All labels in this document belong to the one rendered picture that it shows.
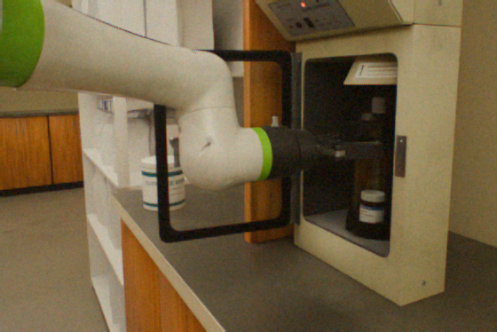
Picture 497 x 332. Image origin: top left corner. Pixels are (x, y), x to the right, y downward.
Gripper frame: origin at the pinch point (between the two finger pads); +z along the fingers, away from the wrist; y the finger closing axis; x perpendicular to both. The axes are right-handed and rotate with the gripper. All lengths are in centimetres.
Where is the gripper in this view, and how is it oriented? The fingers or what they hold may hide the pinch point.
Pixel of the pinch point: (375, 143)
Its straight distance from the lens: 88.8
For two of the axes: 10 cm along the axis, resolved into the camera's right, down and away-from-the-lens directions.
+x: 0.1, 9.9, 1.5
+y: -4.2, -1.3, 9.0
